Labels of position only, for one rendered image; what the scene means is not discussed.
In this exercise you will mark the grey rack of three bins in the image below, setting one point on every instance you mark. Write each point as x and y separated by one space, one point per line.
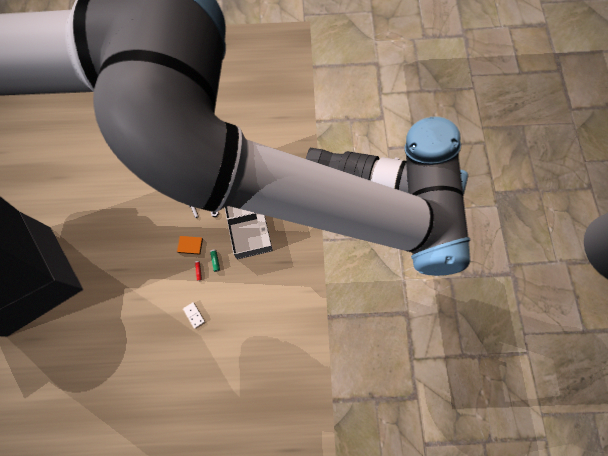
248 232

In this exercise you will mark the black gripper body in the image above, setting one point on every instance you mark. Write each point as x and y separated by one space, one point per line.
383 171

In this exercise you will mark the white domino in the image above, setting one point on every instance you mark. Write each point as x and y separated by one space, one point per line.
193 315

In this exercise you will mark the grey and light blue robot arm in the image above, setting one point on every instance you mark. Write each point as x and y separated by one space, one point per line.
154 102

